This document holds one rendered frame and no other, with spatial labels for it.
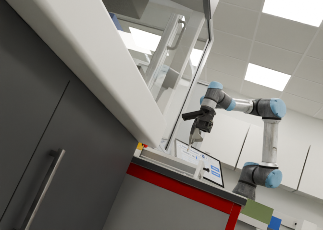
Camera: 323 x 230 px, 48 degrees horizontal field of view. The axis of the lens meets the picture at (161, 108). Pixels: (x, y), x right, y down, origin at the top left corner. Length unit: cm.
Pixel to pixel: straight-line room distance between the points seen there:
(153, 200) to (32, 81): 83
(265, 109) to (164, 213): 111
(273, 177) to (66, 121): 163
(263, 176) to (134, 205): 107
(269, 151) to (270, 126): 15
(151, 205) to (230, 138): 420
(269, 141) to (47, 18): 185
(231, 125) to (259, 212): 338
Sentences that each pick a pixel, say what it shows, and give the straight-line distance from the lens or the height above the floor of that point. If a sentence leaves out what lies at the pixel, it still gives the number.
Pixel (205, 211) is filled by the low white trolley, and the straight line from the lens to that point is 135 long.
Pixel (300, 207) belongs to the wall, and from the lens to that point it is 588.
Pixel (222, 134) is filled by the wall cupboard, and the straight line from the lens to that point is 552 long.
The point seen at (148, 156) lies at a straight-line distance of 201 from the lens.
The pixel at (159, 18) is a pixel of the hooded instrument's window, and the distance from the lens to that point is 96.
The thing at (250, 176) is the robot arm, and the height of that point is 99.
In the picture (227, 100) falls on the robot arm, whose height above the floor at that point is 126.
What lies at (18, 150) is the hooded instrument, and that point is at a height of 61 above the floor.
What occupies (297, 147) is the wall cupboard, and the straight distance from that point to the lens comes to 563.
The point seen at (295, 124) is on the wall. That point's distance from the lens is 609.
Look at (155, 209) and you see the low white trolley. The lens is 138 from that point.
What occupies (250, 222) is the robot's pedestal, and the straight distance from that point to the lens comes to 226.
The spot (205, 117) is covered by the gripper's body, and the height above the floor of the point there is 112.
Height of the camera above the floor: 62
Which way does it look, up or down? 14 degrees up
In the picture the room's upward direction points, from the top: 23 degrees clockwise
